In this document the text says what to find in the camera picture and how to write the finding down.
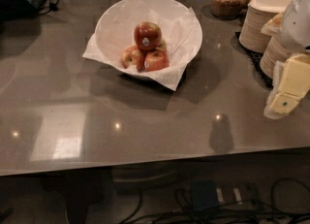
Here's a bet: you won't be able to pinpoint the paper plate stack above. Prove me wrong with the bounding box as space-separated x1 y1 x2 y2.
260 37 292 79
238 6 275 53

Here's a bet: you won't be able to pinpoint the black mat under plates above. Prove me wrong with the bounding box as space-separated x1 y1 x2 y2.
239 43 273 90

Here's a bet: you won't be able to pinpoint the back yellow apple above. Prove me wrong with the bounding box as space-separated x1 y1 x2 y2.
158 38 167 51

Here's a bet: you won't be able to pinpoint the white paper liner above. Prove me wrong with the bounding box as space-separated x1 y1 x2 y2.
81 0 203 92

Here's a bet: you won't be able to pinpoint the rear paper plate stack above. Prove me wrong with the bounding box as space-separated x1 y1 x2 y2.
238 6 275 53

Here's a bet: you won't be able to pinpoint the black floor cables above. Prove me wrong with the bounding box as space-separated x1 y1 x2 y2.
117 177 310 224

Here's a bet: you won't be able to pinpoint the front paper plate stack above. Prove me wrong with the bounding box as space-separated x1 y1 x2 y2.
260 37 292 79

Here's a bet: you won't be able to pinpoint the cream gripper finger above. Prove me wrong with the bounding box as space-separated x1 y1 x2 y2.
263 91 300 119
273 53 310 101

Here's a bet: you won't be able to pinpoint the black laptop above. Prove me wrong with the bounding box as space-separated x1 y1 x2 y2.
0 0 46 21

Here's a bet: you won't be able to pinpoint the white bowl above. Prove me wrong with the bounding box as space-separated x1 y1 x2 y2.
94 0 203 81

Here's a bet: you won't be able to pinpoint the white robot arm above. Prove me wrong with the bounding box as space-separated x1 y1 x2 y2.
263 0 310 119

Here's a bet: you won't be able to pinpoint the left red yellow apple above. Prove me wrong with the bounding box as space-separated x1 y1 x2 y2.
121 45 145 71

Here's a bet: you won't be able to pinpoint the black power adapter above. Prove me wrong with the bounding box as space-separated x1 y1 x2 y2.
190 180 219 211

